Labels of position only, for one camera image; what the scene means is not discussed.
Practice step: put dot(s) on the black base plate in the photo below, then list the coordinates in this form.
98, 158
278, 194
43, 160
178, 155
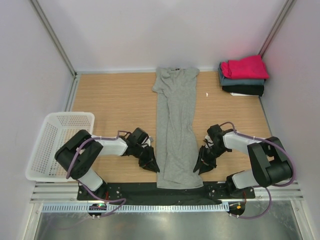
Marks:
116, 197

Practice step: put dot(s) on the folded black t shirt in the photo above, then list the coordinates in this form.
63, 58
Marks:
254, 90

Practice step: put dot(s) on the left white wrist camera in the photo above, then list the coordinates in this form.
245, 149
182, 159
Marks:
148, 141

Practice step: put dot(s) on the folded pink t shirt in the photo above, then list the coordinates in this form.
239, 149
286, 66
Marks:
251, 67

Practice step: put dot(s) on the left aluminium corner post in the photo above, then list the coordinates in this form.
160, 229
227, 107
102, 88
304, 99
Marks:
54, 38

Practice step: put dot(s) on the slotted cable duct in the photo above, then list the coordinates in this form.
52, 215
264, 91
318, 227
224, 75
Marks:
150, 208

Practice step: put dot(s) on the aluminium corner post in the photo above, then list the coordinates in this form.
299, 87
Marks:
54, 38
279, 21

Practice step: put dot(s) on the right aluminium corner post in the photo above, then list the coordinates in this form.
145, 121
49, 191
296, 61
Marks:
279, 21

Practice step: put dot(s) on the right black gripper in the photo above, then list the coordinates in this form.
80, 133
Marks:
200, 158

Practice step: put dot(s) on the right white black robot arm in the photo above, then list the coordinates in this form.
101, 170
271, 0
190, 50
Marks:
270, 163

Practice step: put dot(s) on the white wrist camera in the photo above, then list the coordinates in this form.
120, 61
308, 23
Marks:
148, 141
208, 141

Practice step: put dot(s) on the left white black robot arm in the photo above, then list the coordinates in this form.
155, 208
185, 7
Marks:
79, 153

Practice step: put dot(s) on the aluminium rail frame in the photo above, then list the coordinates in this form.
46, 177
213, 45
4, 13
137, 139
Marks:
66, 192

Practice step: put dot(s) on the folded blue grey t shirt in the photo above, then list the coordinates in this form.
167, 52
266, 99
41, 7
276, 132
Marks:
224, 81

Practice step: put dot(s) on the folded white t shirt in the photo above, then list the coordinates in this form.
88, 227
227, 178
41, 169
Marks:
236, 94

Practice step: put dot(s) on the white plastic basket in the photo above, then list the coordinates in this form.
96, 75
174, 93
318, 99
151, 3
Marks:
57, 128

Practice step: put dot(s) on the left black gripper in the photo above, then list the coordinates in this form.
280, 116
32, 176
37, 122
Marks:
153, 166

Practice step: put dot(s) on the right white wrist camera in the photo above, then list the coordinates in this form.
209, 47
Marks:
208, 141

